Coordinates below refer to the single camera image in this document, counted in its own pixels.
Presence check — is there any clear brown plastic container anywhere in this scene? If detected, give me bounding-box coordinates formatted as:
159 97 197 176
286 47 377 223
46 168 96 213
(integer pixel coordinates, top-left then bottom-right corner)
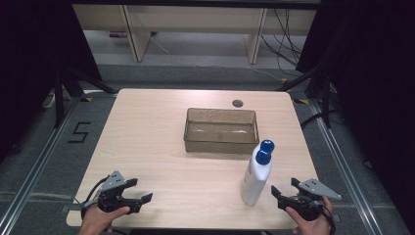
183 107 261 156

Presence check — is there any person's left hand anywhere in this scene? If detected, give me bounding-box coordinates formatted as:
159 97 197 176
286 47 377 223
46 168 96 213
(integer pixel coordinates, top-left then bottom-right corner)
77 204 131 235

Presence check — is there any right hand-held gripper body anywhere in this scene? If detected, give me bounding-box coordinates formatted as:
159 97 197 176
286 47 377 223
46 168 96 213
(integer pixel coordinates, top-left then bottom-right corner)
277 178 343 222

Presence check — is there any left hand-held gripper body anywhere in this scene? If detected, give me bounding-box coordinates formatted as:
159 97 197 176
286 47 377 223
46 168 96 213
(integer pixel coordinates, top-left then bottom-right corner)
97 169 142 215

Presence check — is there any white bottle with blue cap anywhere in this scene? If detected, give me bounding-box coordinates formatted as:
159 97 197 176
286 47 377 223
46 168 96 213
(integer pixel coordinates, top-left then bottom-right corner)
240 139 276 207

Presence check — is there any beige wooden desk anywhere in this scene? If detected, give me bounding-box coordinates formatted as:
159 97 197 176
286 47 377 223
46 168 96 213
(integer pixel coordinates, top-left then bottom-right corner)
71 3 318 66

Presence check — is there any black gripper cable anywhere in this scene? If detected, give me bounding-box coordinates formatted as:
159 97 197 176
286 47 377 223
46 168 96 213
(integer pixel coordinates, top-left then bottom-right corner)
79 175 130 235

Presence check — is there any bundle of black cables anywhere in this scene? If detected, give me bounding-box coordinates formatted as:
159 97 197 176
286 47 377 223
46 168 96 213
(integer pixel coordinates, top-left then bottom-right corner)
259 9 304 78

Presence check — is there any black wrist strap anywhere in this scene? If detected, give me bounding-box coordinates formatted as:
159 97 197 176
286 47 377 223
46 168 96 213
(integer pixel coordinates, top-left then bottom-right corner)
321 204 338 235

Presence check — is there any black floor cable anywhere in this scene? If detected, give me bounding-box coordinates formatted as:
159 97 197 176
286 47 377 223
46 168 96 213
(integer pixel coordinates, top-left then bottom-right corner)
300 112 328 130

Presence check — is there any aluminium floor rail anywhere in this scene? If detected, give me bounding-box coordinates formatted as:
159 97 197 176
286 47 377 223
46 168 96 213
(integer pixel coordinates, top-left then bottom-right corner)
307 98 384 235
0 93 83 235

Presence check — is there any person's right hand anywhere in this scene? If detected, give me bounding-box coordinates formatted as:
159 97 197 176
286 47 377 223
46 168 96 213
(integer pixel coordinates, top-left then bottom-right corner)
285 195 334 235

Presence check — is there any black tripod stand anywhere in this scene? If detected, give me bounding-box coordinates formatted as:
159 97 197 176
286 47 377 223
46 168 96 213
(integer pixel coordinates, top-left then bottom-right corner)
53 66 119 129
277 61 335 129

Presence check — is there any white coiled cable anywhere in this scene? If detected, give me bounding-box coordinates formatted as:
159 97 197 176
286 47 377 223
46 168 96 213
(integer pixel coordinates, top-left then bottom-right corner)
41 91 58 110

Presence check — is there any black curtain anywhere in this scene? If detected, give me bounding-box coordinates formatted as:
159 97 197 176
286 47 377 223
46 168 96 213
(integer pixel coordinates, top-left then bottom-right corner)
0 0 103 165
295 0 415 235

